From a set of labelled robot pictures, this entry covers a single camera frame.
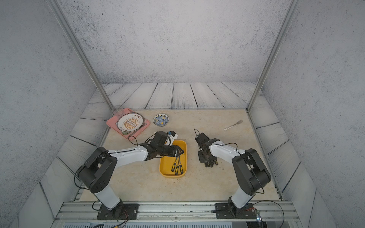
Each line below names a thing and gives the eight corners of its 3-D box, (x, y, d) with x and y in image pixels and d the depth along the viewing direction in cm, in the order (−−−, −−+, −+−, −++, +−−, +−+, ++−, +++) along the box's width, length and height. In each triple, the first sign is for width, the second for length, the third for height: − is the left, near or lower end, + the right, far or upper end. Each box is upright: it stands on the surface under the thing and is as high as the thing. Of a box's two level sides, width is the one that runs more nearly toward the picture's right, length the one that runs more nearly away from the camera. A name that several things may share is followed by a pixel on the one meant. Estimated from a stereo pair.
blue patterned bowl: (153, 127, 112) (152, 123, 108) (155, 117, 118) (154, 113, 114) (168, 126, 112) (167, 122, 108) (169, 117, 118) (168, 113, 114)
